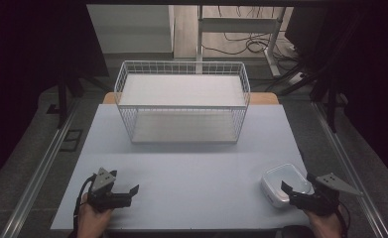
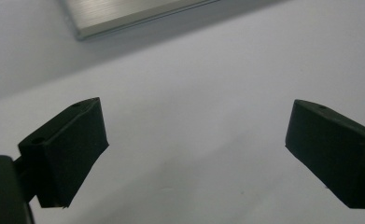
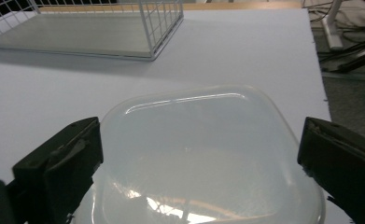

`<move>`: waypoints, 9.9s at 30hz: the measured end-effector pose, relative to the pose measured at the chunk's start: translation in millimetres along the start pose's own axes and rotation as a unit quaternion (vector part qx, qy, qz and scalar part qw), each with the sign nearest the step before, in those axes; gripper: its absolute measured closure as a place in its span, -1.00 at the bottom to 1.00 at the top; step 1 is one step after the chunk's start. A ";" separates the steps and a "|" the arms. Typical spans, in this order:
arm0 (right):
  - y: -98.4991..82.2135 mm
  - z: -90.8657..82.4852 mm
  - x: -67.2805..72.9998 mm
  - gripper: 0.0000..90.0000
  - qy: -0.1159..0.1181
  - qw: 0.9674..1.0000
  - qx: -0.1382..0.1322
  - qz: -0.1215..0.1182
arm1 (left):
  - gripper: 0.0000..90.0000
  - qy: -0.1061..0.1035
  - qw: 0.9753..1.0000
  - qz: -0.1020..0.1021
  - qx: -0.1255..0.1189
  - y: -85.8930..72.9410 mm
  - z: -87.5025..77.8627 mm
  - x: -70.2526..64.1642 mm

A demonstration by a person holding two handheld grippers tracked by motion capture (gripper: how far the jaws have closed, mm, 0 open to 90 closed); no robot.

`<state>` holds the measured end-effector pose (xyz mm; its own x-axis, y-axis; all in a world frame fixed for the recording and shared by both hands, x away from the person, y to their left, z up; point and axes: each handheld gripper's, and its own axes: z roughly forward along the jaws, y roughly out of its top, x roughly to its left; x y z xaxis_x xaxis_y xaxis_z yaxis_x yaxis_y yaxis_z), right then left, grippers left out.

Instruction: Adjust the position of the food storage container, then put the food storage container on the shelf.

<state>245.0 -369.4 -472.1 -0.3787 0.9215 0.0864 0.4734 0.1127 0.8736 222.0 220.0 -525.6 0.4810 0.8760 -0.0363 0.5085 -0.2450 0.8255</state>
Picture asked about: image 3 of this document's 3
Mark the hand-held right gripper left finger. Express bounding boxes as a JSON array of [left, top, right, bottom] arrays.
[[11, 116, 105, 224]]

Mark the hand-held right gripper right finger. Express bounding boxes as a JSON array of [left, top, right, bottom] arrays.
[[297, 117, 365, 224]]

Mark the translucent plastic container lid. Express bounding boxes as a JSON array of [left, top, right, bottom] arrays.
[[72, 84, 327, 224]]

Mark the white metal stand leg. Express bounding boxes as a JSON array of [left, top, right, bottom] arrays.
[[321, 0, 344, 51]]

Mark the black cable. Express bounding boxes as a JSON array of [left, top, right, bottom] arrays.
[[317, 36, 365, 63], [321, 46, 365, 75]]

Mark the white wire basket shelf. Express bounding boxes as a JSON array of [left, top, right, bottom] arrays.
[[0, 0, 185, 62]]

